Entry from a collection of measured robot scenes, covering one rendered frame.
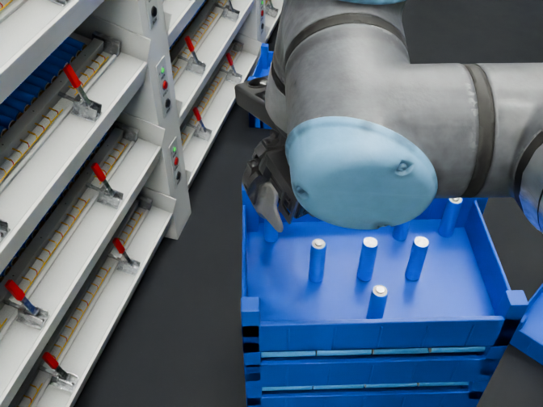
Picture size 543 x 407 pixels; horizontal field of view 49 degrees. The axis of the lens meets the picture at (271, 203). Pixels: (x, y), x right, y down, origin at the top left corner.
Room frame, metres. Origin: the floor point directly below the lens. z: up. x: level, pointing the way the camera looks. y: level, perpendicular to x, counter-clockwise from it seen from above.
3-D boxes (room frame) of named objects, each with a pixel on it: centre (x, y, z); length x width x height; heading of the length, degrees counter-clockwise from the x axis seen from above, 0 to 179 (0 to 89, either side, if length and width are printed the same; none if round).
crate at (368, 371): (0.46, -0.12, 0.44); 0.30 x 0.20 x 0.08; 92
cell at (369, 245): (0.46, -0.12, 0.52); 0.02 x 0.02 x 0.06
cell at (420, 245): (0.46, -0.17, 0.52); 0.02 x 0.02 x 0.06
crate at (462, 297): (0.46, -0.12, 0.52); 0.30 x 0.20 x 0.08; 92
